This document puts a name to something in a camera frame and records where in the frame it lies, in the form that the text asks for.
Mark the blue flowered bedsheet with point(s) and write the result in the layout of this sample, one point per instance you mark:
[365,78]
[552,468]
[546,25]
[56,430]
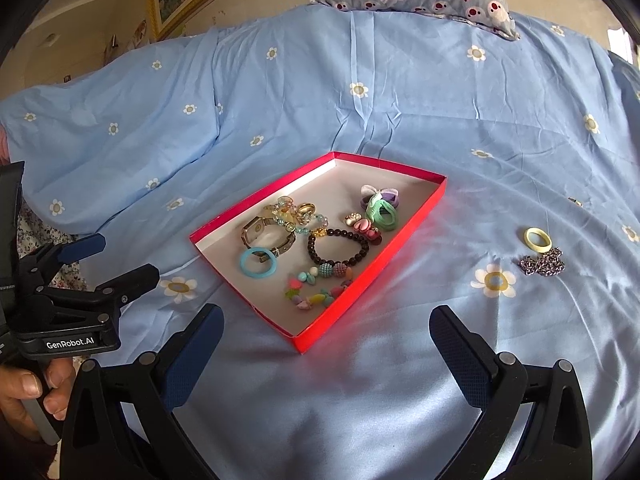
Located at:
[400,110]

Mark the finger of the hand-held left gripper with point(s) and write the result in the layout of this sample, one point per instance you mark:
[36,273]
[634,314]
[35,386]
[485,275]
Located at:
[130,282]
[82,249]

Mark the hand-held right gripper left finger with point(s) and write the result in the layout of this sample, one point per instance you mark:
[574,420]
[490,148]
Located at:
[185,360]

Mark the gold wrist watch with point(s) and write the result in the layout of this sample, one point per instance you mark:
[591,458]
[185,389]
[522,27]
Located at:
[254,228]

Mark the floral clothing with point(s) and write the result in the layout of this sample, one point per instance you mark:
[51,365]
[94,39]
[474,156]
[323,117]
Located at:
[45,240]

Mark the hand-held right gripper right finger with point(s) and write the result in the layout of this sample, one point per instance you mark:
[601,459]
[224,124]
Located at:
[467,360]

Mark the pink flower hair clip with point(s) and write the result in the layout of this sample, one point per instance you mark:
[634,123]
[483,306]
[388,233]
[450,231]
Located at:
[370,231]

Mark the red shallow cardboard box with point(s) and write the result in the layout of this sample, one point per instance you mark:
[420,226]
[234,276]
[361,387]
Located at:
[340,180]

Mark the person's left hand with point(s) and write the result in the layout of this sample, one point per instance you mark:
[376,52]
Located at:
[20,395]

